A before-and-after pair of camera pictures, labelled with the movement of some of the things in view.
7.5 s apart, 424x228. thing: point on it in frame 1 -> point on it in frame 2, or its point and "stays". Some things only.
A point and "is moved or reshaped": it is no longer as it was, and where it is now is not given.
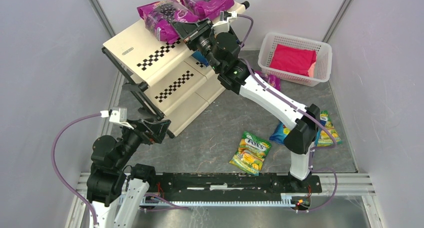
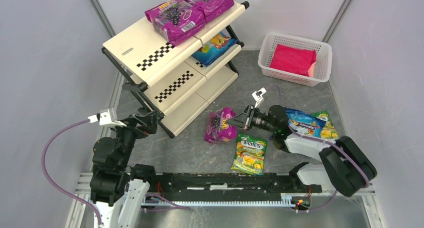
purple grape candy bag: [271, 79] -> [217, 130]
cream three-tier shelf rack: [179, 84] stays
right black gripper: [195, 33] -> [248, 117]
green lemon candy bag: [322, 139] stays
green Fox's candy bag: [250, 156] stays
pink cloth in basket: [293, 60] stays
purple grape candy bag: [159, 16] is moved or reshaped
